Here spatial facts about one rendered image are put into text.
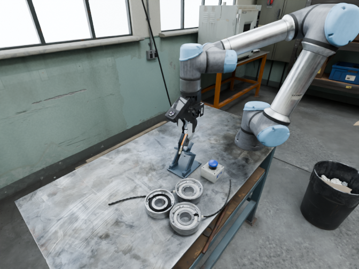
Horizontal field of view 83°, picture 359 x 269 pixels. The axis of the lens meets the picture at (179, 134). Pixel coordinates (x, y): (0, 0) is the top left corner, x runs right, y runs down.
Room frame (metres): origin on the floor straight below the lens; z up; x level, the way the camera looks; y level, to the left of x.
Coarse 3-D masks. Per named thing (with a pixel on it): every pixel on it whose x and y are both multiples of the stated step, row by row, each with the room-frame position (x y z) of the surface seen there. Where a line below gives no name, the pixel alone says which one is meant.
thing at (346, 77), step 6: (336, 66) 3.09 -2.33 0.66; (342, 66) 3.05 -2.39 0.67; (348, 66) 3.27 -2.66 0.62; (336, 72) 3.09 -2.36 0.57; (342, 72) 3.03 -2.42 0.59; (348, 72) 2.99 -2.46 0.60; (354, 72) 3.05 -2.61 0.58; (330, 78) 3.11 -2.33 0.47; (336, 78) 3.06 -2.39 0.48; (342, 78) 3.01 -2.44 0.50; (348, 78) 2.96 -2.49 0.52; (354, 78) 2.92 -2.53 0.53
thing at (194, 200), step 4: (180, 180) 0.58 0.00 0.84; (184, 180) 0.58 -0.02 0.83; (188, 180) 0.59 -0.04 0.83; (192, 180) 0.58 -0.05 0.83; (196, 180) 0.58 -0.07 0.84; (176, 184) 0.56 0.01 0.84; (180, 184) 0.57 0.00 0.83; (196, 184) 0.57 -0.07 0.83; (200, 184) 0.56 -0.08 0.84; (176, 188) 0.54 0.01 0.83; (184, 188) 0.55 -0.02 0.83; (188, 188) 0.56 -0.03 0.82; (192, 188) 0.55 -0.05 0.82; (200, 188) 0.55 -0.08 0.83; (176, 192) 0.52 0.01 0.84; (184, 192) 0.53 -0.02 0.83; (192, 192) 0.55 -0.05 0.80; (196, 192) 0.53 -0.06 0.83; (200, 192) 0.53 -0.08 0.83; (176, 196) 0.51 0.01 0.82; (180, 196) 0.50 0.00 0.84; (188, 196) 0.51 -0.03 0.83; (200, 196) 0.50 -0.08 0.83; (180, 200) 0.50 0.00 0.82; (184, 200) 0.49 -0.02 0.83; (188, 200) 0.48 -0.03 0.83; (192, 200) 0.49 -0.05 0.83; (196, 200) 0.49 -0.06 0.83
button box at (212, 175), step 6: (204, 168) 0.64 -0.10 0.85; (210, 168) 0.64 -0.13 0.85; (216, 168) 0.64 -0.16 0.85; (222, 168) 0.64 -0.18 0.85; (204, 174) 0.63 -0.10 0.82; (210, 174) 0.61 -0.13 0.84; (216, 174) 0.61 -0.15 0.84; (222, 174) 0.65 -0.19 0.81; (210, 180) 0.61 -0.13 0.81; (216, 180) 0.61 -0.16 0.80
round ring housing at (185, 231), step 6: (180, 204) 0.47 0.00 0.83; (186, 204) 0.47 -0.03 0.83; (192, 204) 0.46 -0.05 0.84; (174, 210) 0.45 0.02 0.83; (186, 210) 0.45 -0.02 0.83; (198, 210) 0.44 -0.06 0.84; (180, 216) 0.43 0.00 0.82; (186, 216) 0.44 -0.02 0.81; (192, 216) 0.42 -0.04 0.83; (174, 222) 0.40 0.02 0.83; (180, 222) 0.40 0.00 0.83; (192, 222) 0.40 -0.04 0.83; (198, 222) 0.40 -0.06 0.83; (174, 228) 0.38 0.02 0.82; (180, 228) 0.37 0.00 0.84; (186, 228) 0.38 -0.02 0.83; (192, 228) 0.37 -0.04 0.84; (198, 228) 0.39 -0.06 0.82; (186, 234) 0.37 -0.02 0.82
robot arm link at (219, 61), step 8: (216, 48) 0.77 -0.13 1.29; (208, 56) 0.70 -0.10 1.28; (216, 56) 0.70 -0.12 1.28; (224, 56) 0.71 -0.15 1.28; (232, 56) 0.71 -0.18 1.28; (208, 64) 0.69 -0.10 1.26; (216, 64) 0.70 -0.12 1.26; (224, 64) 0.70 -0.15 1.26; (232, 64) 0.70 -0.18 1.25; (208, 72) 0.71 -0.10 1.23; (216, 72) 0.71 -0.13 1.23; (224, 72) 0.71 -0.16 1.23
